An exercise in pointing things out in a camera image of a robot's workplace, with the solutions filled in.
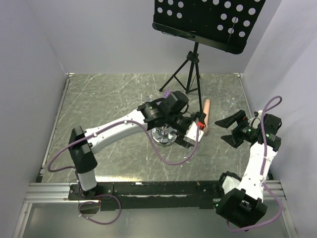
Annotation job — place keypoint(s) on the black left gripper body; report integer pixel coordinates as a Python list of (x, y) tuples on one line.
[(180, 123)]

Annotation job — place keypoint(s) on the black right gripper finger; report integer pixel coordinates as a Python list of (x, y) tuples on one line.
[(233, 141), (239, 117)]

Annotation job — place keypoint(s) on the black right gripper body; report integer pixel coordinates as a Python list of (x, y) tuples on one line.
[(244, 130)]

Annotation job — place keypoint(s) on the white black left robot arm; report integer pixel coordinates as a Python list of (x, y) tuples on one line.
[(168, 110)]

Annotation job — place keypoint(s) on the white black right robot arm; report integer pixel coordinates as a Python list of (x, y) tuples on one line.
[(242, 198)]

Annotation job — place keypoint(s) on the chrome wine glass rack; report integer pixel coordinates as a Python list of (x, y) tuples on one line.
[(164, 135)]

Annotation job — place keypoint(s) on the beige wooden rolling pin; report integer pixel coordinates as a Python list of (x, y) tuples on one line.
[(206, 111)]

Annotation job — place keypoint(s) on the purple glitter microphone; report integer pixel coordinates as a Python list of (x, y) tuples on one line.
[(166, 95)]

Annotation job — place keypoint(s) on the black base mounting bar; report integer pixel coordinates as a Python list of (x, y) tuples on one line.
[(151, 194)]

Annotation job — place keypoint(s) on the black music stand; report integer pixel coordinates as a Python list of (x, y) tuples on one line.
[(221, 24)]

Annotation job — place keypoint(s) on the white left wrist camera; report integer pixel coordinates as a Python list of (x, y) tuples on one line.
[(197, 129)]

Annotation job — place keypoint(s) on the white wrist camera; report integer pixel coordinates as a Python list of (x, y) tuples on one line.
[(197, 129), (258, 114)]

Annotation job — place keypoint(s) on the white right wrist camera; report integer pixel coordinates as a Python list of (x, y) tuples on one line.
[(258, 114)]

